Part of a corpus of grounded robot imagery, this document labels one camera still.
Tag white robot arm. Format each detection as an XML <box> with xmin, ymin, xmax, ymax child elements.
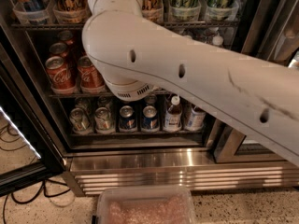
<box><xmin>82</xmin><ymin>0</ymin><xmax>299</xmax><ymax>165</ymax></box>

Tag blue soda can right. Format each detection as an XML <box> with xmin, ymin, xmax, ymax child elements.
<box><xmin>141</xmin><ymin>105</ymin><xmax>159</xmax><ymax>133</ymax></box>

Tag blue soda can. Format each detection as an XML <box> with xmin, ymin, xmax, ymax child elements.
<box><xmin>141</xmin><ymin>105</ymin><xmax>159</xmax><ymax>133</ymax></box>
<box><xmin>119</xmin><ymin>105</ymin><xmax>137</xmax><ymax>132</ymax></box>

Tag blue soda can left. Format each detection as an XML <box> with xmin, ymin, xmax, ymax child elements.
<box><xmin>119</xmin><ymin>105</ymin><xmax>137</xmax><ymax>132</ymax></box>

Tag green soda can right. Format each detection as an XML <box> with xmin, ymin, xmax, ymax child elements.
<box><xmin>94</xmin><ymin>107</ymin><xmax>114</xmax><ymax>134</ymax></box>

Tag green soda can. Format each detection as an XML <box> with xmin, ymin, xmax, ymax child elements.
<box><xmin>69</xmin><ymin>108</ymin><xmax>93</xmax><ymax>135</ymax></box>
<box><xmin>94</xmin><ymin>107</ymin><xmax>114</xmax><ymax>134</ymax></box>

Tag front middle cola can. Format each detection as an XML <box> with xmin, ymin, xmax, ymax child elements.
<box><xmin>78</xmin><ymin>56</ymin><xmax>105</xmax><ymax>93</ymax></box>

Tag green soda can left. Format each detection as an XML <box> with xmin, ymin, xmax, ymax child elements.
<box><xmin>69</xmin><ymin>108</ymin><xmax>93</xmax><ymax>135</ymax></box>

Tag steel fridge base grille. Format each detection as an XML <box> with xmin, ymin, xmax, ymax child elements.
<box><xmin>64</xmin><ymin>148</ymin><xmax>299</xmax><ymax>196</ymax></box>

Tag front left cola can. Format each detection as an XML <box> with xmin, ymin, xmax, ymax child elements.
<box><xmin>45</xmin><ymin>56</ymin><xmax>76</xmax><ymax>94</ymax></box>

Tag green tall can left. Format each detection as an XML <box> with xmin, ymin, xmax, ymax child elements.
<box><xmin>169</xmin><ymin>0</ymin><xmax>200</xmax><ymax>22</ymax></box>

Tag green tall can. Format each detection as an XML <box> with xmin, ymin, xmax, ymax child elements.
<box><xmin>205</xmin><ymin>0</ymin><xmax>236</xmax><ymax>21</ymax></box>
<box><xmin>169</xmin><ymin>0</ymin><xmax>200</xmax><ymax>22</ymax></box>

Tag second row left cola can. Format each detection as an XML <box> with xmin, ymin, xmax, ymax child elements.
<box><xmin>49</xmin><ymin>42</ymin><xmax>74</xmax><ymax>60</ymax></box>

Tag orange tall can right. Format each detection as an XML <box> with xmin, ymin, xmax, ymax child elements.
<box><xmin>142</xmin><ymin>0</ymin><xmax>164</xmax><ymax>23</ymax></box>

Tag orange tall can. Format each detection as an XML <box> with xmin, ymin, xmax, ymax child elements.
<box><xmin>142</xmin><ymin>0</ymin><xmax>164</xmax><ymax>23</ymax></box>
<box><xmin>53</xmin><ymin>0</ymin><xmax>89</xmax><ymax>24</ymax></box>

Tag green tall can right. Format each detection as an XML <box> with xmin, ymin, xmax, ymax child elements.
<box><xmin>205</xmin><ymin>0</ymin><xmax>236</xmax><ymax>21</ymax></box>

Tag orange tall can left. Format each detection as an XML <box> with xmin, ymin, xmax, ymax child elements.
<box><xmin>53</xmin><ymin>0</ymin><xmax>89</xmax><ymax>24</ymax></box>

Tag open fridge glass door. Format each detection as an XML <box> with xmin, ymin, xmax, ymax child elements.
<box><xmin>0</xmin><ymin>47</ymin><xmax>64</xmax><ymax>196</ymax></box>

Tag tea bottle left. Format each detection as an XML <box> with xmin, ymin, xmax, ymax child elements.
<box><xmin>164</xmin><ymin>95</ymin><xmax>182</xmax><ymax>133</ymax></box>

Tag tea bottle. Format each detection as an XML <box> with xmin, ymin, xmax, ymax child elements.
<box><xmin>184</xmin><ymin>104</ymin><xmax>206</xmax><ymax>131</ymax></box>
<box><xmin>164</xmin><ymin>95</ymin><xmax>182</xmax><ymax>133</ymax></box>

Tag tea bottle right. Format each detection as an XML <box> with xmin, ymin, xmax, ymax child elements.
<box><xmin>184</xmin><ymin>104</ymin><xmax>206</xmax><ymax>131</ymax></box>

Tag front right water bottle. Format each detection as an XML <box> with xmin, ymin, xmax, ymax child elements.
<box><xmin>212</xmin><ymin>35</ymin><xmax>223</xmax><ymax>47</ymax></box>

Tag clear plastic bin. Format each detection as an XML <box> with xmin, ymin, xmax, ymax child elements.
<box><xmin>96</xmin><ymin>185</ymin><xmax>196</xmax><ymax>224</ymax></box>

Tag middle wire shelf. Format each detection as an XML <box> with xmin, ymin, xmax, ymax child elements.
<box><xmin>49</xmin><ymin>90</ymin><xmax>171</xmax><ymax>99</ymax></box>

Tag wire shelf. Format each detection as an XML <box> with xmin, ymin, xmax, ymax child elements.
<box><xmin>10</xmin><ymin>21</ymin><xmax>239</xmax><ymax>31</ymax></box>
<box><xmin>49</xmin><ymin>90</ymin><xmax>171</xmax><ymax>99</ymax></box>

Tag top wire shelf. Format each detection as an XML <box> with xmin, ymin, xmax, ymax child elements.
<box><xmin>10</xmin><ymin>21</ymin><xmax>239</xmax><ymax>31</ymax></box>

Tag black floor cable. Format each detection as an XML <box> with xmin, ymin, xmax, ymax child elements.
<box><xmin>2</xmin><ymin>178</ymin><xmax>72</xmax><ymax>224</ymax></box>

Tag right fridge door frame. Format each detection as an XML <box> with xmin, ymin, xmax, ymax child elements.
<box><xmin>214</xmin><ymin>0</ymin><xmax>299</xmax><ymax>163</ymax></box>

